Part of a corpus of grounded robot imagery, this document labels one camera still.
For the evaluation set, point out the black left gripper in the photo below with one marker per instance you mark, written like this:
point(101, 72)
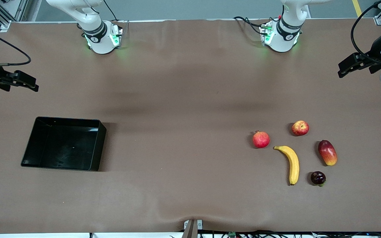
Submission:
point(376, 56)

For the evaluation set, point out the black plastic box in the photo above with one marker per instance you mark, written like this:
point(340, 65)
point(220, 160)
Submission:
point(61, 145)

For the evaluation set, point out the red yellow apple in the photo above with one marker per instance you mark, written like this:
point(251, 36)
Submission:
point(300, 128)

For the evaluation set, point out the yellow banana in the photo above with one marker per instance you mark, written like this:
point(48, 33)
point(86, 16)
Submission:
point(294, 165)

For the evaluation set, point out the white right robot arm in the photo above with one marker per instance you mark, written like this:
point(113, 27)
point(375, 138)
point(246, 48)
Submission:
point(103, 46)

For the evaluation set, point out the red yellow mango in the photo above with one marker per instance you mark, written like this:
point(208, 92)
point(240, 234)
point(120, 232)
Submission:
point(327, 153)

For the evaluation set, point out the dark purple round fruit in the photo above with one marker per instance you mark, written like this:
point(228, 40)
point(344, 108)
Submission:
point(317, 178)

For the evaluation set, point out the red pomegranate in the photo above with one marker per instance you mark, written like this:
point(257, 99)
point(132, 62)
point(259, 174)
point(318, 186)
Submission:
point(261, 139)

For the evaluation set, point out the brown table cover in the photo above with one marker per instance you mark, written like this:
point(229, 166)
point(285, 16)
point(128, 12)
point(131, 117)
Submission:
point(190, 82)

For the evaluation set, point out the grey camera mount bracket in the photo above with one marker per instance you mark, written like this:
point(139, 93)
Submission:
point(192, 229)

